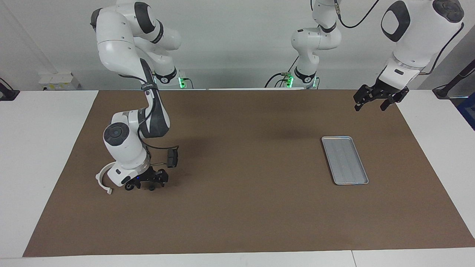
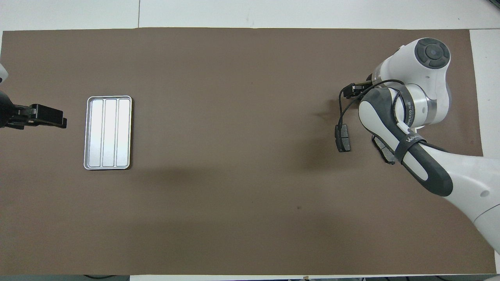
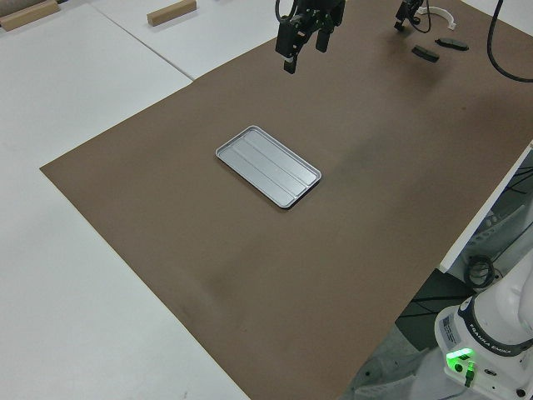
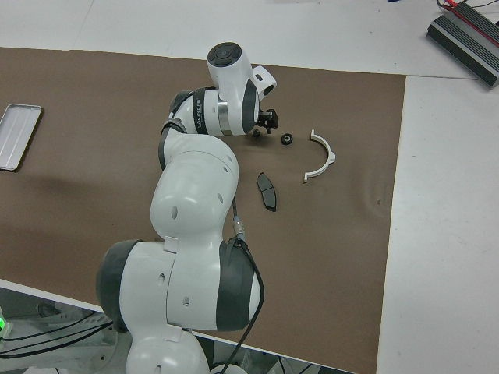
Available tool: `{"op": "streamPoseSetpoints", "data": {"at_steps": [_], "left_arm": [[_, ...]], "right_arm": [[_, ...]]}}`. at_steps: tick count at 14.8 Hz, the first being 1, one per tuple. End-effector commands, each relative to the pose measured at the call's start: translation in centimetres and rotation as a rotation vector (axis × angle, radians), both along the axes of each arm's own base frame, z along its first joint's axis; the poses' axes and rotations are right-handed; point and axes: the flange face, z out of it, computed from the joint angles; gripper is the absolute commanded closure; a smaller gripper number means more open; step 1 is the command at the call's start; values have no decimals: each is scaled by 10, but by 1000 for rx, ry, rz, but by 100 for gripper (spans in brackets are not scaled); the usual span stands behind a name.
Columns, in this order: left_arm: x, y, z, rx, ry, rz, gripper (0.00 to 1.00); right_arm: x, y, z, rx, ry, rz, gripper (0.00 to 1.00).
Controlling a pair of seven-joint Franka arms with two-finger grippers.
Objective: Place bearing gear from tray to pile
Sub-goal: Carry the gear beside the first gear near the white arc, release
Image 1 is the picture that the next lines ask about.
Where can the large black bearing gear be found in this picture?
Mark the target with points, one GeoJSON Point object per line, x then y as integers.
{"type": "Point", "coordinates": [128, 187]}

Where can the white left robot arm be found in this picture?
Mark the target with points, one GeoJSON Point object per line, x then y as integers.
{"type": "Point", "coordinates": [415, 40]}

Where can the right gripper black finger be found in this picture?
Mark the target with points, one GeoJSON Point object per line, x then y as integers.
{"type": "Point", "coordinates": [162, 176]}
{"type": "Point", "coordinates": [138, 185]}

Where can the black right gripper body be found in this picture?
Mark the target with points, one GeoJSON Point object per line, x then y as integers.
{"type": "Point", "coordinates": [146, 177]}

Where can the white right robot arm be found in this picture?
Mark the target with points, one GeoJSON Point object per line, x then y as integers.
{"type": "Point", "coordinates": [122, 148]}

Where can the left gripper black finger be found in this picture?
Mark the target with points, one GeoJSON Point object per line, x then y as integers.
{"type": "Point", "coordinates": [397, 96]}
{"type": "Point", "coordinates": [363, 93]}

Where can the silver metal tray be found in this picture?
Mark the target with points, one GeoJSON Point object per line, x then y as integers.
{"type": "Point", "coordinates": [347, 163]}

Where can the brown table mat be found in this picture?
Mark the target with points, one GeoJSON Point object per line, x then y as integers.
{"type": "Point", "coordinates": [237, 207]}

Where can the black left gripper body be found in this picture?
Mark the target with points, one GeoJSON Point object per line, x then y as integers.
{"type": "Point", "coordinates": [384, 93]}

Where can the black clamp stand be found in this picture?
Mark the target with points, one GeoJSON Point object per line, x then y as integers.
{"type": "Point", "coordinates": [443, 91]}

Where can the blue box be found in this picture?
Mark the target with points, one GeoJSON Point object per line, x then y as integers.
{"type": "Point", "coordinates": [468, 111]}

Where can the rectangular dark brake pad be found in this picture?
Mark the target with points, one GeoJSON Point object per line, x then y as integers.
{"type": "Point", "coordinates": [173, 159]}

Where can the white wall socket box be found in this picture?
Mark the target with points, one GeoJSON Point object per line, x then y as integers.
{"type": "Point", "coordinates": [55, 79]}

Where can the black table clamp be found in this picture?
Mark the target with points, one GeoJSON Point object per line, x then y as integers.
{"type": "Point", "coordinates": [7, 94]}

